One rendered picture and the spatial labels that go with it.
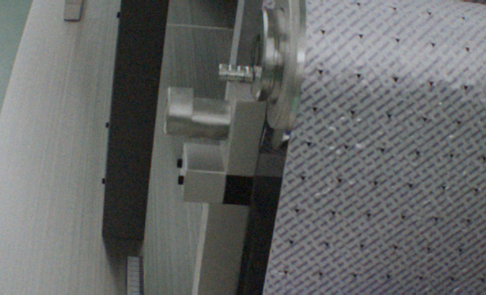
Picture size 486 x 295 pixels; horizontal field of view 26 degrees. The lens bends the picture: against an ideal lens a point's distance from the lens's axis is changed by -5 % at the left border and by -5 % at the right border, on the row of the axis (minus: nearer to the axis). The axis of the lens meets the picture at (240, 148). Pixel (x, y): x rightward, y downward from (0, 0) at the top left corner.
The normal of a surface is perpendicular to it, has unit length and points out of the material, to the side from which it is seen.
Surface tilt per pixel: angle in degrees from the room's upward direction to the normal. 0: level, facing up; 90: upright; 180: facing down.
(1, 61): 0
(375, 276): 90
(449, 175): 90
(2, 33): 0
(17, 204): 0
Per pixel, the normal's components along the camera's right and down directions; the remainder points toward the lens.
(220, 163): 0.13, -0.88
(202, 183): 0.07, 0.46
